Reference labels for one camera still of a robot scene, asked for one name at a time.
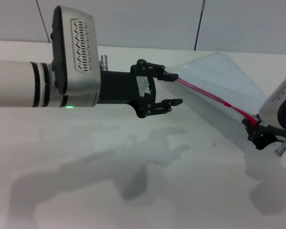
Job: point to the grey wall seam strip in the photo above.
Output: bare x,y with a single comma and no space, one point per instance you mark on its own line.
43,21

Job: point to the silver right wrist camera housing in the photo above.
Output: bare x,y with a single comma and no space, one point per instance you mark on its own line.
274,95

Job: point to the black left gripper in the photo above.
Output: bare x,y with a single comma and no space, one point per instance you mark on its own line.
119,87

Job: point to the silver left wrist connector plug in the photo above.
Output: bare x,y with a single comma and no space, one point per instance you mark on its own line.
104,62

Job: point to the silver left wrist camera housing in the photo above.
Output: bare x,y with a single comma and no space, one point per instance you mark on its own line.
81,78

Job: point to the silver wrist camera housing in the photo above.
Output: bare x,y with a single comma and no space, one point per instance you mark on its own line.
274,95
81,78

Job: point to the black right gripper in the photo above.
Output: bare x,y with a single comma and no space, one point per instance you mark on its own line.
264,138

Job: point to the transparent document bag red zipper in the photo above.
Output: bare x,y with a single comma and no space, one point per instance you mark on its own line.
217,76

